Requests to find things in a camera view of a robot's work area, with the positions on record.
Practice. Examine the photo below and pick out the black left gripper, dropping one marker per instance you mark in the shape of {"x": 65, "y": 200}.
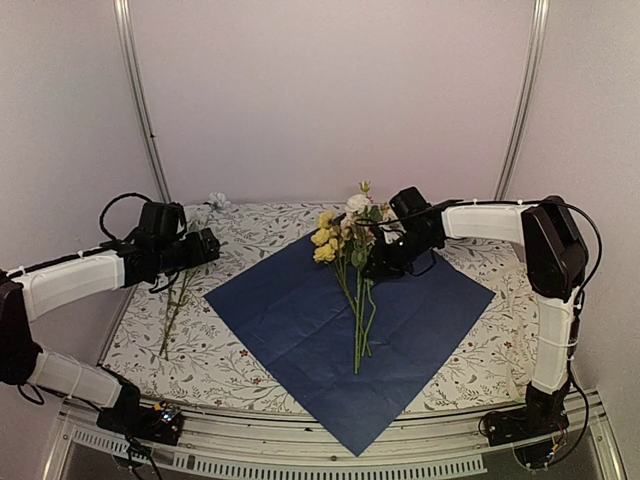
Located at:
{"x": 199, "y": 256}

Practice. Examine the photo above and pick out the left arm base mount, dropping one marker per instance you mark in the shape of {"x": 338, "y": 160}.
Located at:
{"x": 161, "y": 424}

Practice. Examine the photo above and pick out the dark navy tissue paper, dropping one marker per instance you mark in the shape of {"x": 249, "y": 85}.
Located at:
{"x": 293, "y": 317}

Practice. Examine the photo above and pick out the yellow fake flower stems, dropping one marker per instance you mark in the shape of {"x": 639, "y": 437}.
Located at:
{"x": 329, "y": 242}

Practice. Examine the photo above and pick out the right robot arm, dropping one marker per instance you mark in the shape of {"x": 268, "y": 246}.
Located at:
{"x": 555, "y": 257}

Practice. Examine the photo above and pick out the left aluminium frame post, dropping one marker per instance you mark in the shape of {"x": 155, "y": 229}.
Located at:
{"x": 124, "y": 25}

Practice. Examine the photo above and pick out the right aluminium frame post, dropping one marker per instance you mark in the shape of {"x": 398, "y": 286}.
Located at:
{"x": 531, "y": 69}

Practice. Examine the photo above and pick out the front aluminium rail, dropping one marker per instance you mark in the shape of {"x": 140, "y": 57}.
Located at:
{"x": 219, "y": 443}

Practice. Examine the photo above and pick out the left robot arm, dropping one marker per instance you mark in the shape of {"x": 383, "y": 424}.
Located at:
{"x": 28, "y": 293}

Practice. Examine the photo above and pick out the floral patterned table mat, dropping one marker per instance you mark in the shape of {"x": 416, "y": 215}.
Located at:
{"x": 209, "y": 366}

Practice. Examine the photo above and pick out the white fake flower stems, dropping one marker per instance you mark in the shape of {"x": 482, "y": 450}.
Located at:
{"x": 358, "y": 211}

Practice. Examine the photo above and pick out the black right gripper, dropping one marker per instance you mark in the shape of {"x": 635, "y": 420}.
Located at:
{"x": 383, "y": 264}

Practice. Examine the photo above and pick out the pale blue fake flower stems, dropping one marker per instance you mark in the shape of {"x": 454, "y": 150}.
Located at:
{"x": 203, "y": 248}

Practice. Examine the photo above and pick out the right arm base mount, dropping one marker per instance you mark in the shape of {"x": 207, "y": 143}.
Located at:
{"x": 536, "y": 419}

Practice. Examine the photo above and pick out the aluminium frame post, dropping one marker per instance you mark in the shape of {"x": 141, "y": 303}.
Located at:
{"x": 531, "y": 69}
{"x": 124, "y": 25}

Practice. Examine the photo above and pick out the pink fake flower stems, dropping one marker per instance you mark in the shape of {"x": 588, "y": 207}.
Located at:
{"x": 381, "y": 213}

